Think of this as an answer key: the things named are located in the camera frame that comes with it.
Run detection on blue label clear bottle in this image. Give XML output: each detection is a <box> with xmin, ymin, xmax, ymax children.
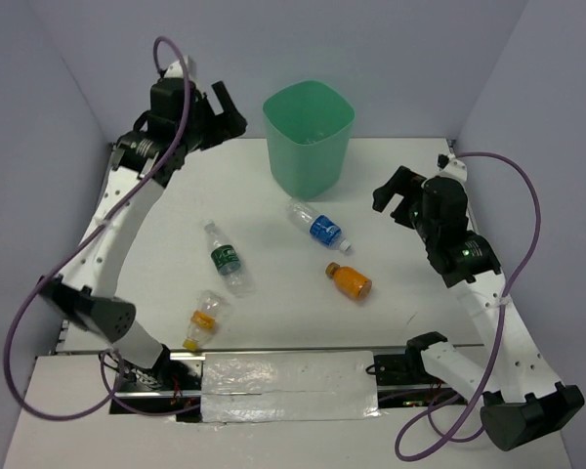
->
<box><xmin>299</xmin><ymin>130</ymin><xmax>338</xmax><ymax>146</ymax></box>

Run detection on green label clear bottle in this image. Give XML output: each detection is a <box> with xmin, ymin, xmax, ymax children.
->
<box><xmin>203</xmin><ymin>220</ymin><xmax>252</xmax><ymax>297</ymax></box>

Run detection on orange label bottle yellow cap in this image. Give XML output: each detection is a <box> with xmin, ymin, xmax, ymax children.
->
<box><xmin>183</xmin><ymin>290</ymin><xmax>232</xmax><ymax>352</ymax></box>

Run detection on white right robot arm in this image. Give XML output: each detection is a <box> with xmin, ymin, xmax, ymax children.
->
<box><xmin>373</xmin><ymin>164</ymin><xmax>585</xmax><ymax>451</ymax></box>

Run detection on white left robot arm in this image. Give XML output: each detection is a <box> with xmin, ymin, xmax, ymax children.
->
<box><xmin>40</xmin><ymin>78</ymin><xmax>247</xmax><ymax>390</ymax></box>

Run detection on green plastic bin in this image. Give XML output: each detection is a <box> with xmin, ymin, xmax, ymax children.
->
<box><xmin>263</xmin><ymin>80</ymin><xmax>356</xmax><ymax>200</ymax></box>

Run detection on blue label bottle white cap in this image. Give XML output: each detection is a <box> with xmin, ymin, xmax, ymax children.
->
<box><xmin>286</xmin><ymin>198</ymin><xmax>352</xmax><ymax>253</ymax></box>

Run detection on orange juice bottle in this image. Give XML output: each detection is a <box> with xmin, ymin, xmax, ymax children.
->
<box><xmin>325</xmin><ymin>262</ymin><xmax>372</xmax><ymax>301</ymax></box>

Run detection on silver tape patch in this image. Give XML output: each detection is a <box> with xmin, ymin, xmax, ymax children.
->
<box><xmin>200</xmin><ymin>351</ymin><xmax>380</xmax><ymax>423</ymax></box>

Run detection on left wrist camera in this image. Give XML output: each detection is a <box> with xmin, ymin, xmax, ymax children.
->
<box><xmin>160</xmin><ymin>56</ymin><xmax>196</xmax><ymax>82</ymax></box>

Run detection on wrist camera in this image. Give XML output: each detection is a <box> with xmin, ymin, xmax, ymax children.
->
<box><xmin>437</xmin><ymin>153</ymin><xmax>468</xmax><ymax>185</ymax></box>
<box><xmin>160</xmin><ymin>56</ymin><xmax>196</xmax><ymax>82</ymax></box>

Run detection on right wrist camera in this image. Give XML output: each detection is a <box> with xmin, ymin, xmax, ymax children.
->
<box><xmin>437</xmin><ymin>153</ymin><xmax>468</xmax><ymax>185</ymax></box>

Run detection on black metal base rail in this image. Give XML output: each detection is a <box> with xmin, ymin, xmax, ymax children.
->
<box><xmin>110</xmin><ymin>351</ymin><xmax>454</xmax><ymax>423</ymax></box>

